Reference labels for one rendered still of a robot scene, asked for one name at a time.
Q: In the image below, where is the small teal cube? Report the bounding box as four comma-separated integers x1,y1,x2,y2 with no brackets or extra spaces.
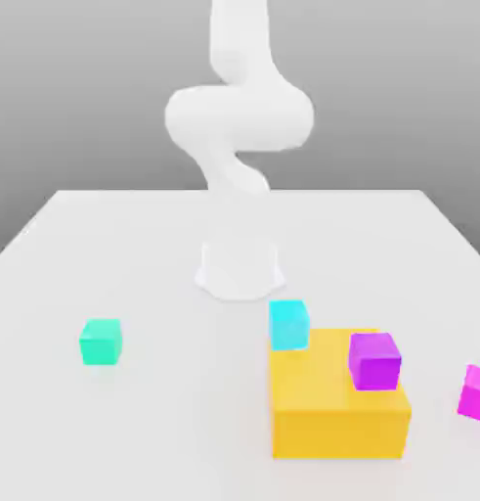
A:
78,317,123,367

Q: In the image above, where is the small magenta cube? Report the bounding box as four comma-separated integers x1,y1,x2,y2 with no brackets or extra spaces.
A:
457,364,480,425

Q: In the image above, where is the small cyan cube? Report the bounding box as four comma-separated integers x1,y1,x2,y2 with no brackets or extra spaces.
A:
268,299,311,352

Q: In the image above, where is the small purple cube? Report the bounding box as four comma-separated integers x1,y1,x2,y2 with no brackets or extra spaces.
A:
347,332,403,392

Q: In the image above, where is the large yellow box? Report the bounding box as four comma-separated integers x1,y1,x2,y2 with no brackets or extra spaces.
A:
269,327,414,460

